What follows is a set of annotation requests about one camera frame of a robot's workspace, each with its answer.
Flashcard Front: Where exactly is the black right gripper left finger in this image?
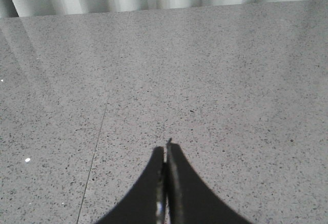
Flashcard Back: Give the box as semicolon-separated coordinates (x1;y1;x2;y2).
97;147;166;223

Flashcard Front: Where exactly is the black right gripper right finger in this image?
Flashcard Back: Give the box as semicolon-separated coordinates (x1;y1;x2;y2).
166;138;250;223

